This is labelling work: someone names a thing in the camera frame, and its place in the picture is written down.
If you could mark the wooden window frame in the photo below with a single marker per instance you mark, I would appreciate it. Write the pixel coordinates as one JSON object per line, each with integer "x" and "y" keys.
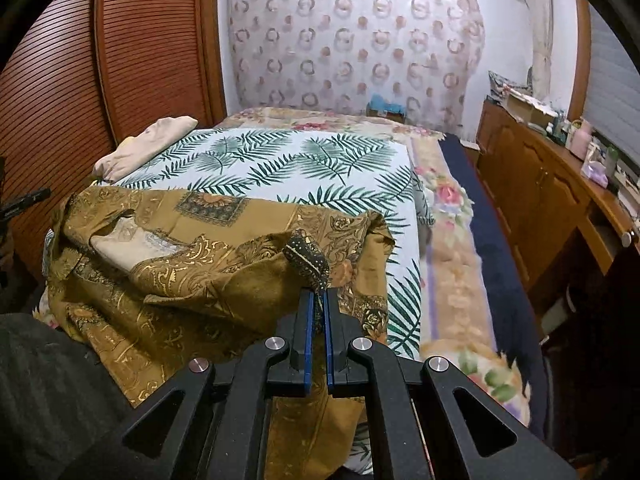
{"x": 580, "y": 60}

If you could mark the grey window blind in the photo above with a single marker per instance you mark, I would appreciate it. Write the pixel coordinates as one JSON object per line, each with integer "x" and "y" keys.
{"x": 615, "y": 90}

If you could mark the open cardboard box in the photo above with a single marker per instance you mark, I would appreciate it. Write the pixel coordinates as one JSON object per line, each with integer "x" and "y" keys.
{"x": 525, "y": 107}

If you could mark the pink thermos flask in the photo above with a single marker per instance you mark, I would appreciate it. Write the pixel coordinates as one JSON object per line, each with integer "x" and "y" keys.
{"x": 581, "y": 142}

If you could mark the cardboard box with blue filling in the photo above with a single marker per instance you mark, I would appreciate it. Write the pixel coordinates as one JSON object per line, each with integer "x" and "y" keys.
{"x": 385, "y": 110}

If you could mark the leaf print bedsheet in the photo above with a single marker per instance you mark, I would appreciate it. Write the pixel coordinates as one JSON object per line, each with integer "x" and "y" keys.
{"x": 300, "y": 160}

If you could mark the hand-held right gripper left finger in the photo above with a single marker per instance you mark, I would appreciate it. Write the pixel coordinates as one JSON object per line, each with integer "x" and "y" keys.
{"x": 310, "y": 330}

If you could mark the cream pillow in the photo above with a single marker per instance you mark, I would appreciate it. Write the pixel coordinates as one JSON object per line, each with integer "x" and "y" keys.
{"x": 150, "y": 142}

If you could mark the person's dark grey trousers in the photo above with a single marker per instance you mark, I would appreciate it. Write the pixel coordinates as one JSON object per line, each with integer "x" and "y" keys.
{"x": 50, "y": 385}

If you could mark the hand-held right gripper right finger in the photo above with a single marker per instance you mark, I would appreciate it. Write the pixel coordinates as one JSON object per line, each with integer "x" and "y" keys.
{"x": 330, "y": 340}

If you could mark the green bottle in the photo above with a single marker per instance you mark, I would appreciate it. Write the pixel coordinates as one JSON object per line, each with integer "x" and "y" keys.
{"x": 612, "y": 162}

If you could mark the brown patterned shirt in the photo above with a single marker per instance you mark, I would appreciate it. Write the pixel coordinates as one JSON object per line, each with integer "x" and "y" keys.
{"x": 200, "y": 280}

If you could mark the floral bag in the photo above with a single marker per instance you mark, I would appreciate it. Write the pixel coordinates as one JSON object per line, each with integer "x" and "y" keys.
{"x": 500, "y": 87}

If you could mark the beige window curtain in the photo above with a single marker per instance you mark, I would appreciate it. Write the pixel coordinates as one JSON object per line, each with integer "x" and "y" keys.
{"x": 542, "y": 50}

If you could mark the brown louvered wardrobe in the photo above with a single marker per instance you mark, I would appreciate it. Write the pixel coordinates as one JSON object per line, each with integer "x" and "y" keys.
{"x": 140, "y": 60}

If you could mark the navy mattress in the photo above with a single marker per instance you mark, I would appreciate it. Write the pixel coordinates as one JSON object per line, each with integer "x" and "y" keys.
{"x": 495, "y": 240}

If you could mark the wooden cabinet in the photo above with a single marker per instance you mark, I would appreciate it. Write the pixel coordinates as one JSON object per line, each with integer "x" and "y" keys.
{"x": 525, "y": 175}

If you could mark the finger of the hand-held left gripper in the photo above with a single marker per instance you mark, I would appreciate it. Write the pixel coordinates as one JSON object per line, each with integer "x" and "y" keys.
{"x": 25, "y": 202}

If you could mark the purple tissue pack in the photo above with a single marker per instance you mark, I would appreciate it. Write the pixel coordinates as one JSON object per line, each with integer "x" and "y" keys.
{"x": 595, "y": 171}

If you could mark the bed with floral sheet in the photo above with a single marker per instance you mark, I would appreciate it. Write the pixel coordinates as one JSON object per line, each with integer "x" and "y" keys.
{"x": 450, "y": 270}

